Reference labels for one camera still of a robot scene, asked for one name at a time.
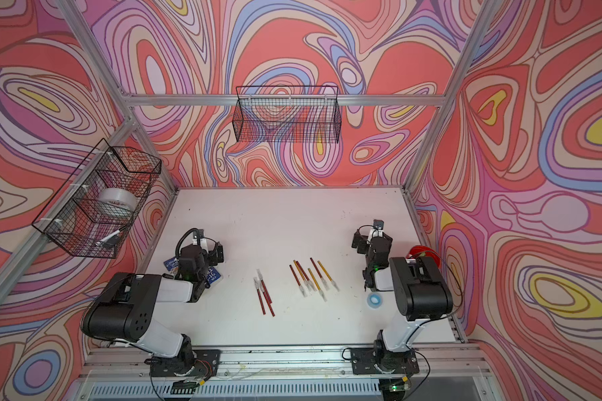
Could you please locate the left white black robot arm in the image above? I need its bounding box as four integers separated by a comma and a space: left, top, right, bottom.
81, 243, 224, 380

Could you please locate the blue treehouse paperback book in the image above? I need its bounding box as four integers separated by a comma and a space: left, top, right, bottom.
162, 257, 222, 288

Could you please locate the yellow knife centre group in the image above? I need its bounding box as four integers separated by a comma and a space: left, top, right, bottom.
294, 260, 313, 291

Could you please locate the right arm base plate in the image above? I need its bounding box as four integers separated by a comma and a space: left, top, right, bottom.
348, 348, 420, 377

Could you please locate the blue tape roll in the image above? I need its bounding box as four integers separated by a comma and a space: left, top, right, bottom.
367, 292, 383, 309

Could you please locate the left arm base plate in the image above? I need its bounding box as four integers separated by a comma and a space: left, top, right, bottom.
146, 349, 221, 379

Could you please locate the black wire basket left wall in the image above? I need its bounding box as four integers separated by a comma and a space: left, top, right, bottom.
32, 140, 162, 259

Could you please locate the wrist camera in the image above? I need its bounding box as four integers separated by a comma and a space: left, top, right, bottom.
370, 219, 385, 238
182, 227, 207, 247

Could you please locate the red knife centre right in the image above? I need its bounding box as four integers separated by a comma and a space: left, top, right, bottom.
310, 257, 328, 290

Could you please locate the black wire basket wall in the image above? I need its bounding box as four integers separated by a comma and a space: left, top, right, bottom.
32, 140, 162, 259
232, 85, 342, 145

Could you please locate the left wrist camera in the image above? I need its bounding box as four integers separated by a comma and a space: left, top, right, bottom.
182, 227, 207, 247

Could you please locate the yellow carving knife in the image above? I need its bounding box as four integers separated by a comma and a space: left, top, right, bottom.
318, 261, 340, 292

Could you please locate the red carving knife middle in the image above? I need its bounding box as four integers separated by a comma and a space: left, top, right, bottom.
257, 269, 272, 304

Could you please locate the black wire basket back wall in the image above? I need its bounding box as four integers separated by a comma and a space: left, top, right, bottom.
232, 85, 342, 145

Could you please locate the red carving knife right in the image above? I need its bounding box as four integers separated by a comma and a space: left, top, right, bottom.
261, 284, 276, 317

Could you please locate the small object in left basket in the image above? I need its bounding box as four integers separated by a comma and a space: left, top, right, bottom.
96, 230, 121, 249

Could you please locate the red plastic cup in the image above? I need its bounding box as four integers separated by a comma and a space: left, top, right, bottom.
406, 245, 441, 268

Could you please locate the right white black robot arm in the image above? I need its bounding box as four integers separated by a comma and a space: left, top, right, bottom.
349, 225, 453, 377

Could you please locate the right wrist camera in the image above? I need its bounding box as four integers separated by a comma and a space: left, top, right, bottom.
370, 219, 385, 238

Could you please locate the grey duct tape roll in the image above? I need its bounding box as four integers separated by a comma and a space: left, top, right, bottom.
97, 188, 138, 219

